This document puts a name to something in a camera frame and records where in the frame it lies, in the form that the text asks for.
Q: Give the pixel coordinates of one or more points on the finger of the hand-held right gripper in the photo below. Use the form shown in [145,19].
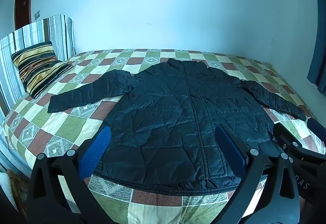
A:
[317,131]
[286,137]

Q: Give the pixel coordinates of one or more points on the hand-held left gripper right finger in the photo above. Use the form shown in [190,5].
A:
[229,147]

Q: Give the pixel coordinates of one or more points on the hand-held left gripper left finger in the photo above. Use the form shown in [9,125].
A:
[98,148]

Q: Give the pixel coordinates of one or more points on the black quilted jacket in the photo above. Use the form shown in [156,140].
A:
[175,117]

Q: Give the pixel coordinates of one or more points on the checkered bed blanket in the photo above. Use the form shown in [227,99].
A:
[76,127]

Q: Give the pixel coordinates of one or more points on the blue curtain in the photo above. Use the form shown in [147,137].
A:
[318,48]

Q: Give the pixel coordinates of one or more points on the striped mattress side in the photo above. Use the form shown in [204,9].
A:
[10,155]

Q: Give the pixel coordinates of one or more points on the wooden bedside furniture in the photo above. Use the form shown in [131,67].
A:
[17,191]

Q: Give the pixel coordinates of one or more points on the striped yellow black pillow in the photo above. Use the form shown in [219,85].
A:
[38,66]

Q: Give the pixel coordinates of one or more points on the striped headboard cushion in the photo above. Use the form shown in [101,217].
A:
[30,33]

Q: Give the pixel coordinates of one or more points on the brown wooden door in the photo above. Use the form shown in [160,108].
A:
[24,5]

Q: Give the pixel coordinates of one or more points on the wall switch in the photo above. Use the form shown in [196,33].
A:
[37,14]

